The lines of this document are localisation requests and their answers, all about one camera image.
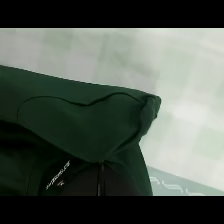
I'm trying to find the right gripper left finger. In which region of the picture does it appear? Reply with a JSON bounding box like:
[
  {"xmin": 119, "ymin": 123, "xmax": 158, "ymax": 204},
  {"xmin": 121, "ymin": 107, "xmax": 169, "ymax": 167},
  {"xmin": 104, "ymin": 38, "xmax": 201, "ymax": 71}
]
[{"xmin": 68, "ymin": 162, "xmax": 102, "ymax": 197}]

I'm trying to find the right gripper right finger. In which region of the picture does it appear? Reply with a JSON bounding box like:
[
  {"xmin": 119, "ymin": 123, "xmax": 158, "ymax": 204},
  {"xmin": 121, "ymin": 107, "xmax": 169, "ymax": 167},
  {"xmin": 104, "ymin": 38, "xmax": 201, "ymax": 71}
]
[{"xmin": 101, "ymin": 162, "xmax": 135, "ymax": 197}]

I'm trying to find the dark green T-shirt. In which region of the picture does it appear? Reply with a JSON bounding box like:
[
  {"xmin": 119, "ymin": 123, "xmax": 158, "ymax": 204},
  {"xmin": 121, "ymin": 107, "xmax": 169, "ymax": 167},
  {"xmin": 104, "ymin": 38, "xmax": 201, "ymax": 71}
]
[{"xmin": 0, "ymin": 64, "xmax": 163, "ymax": 197}]

